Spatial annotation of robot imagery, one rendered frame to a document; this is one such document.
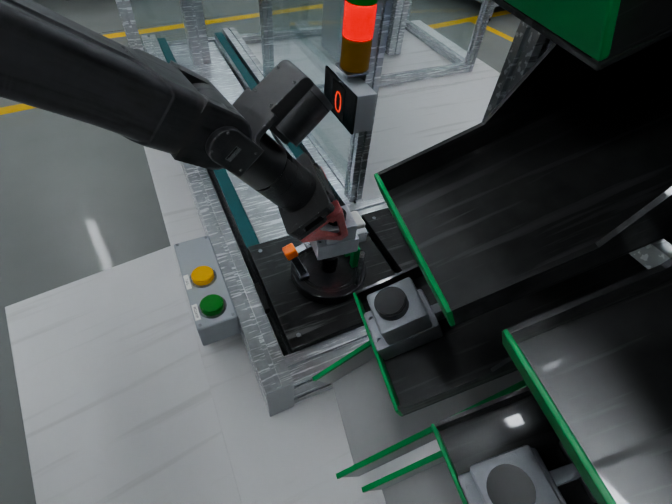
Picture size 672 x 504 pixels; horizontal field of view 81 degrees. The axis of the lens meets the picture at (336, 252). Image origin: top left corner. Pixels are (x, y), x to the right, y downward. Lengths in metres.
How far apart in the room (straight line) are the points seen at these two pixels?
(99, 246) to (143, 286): 1.40
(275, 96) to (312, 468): 0.55
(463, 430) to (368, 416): 0.20
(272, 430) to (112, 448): 0.25
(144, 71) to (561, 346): 0.32
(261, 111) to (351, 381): 0.38
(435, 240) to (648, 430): 0.15
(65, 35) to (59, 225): 2.23
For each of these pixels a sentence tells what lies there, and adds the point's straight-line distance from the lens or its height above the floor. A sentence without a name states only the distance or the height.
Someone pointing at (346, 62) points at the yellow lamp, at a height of 1.28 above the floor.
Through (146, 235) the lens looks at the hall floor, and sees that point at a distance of 2.28.
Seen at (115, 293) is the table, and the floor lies 0.86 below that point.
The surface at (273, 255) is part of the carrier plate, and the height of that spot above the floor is 0.97.
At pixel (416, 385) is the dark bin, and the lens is 0.40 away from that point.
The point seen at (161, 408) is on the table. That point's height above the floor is 0.86.
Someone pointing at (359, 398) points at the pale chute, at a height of 1.02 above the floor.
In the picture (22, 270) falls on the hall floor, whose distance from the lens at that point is 2.37.
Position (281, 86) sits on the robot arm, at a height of 1.37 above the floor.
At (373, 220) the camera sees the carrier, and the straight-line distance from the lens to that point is 0.86.
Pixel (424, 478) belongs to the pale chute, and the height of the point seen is 1.03.
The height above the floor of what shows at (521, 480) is 1.27.
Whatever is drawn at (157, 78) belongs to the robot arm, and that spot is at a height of 1.42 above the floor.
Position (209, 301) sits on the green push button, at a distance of 0.72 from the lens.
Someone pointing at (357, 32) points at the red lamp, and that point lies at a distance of 0.70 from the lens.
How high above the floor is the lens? 1.56
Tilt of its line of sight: 49 degrees down
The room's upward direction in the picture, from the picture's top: 6 degrees clockwise
